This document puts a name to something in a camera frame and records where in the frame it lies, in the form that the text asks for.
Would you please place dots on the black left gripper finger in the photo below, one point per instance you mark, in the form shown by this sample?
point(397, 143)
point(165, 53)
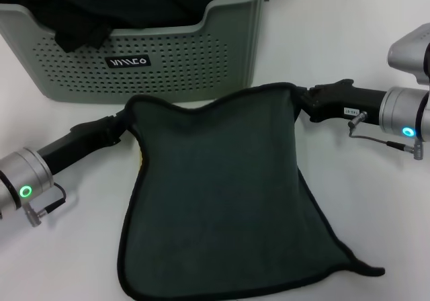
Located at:
point(120, 132)
point(116, 119)

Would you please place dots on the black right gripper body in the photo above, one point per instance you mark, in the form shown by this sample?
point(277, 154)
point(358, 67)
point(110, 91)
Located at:
point(356, 102)

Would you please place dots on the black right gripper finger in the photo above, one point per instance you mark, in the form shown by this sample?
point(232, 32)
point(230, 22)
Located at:
point(331, 87)
point(310, 103)

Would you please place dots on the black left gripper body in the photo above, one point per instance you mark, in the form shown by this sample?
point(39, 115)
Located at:
point(80, 139)

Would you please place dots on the gray-green perforated storage box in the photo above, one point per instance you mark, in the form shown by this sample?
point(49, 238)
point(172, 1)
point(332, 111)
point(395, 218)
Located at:
point(188, 69)

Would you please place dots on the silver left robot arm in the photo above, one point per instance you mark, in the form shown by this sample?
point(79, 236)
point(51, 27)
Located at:
point(20, 173)

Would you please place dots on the black cloth draped over rim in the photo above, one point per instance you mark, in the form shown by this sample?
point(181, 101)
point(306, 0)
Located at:
point(84, 37)

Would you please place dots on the dark green towel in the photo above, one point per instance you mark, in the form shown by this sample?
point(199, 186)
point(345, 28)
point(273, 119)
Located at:
point(218, 180)

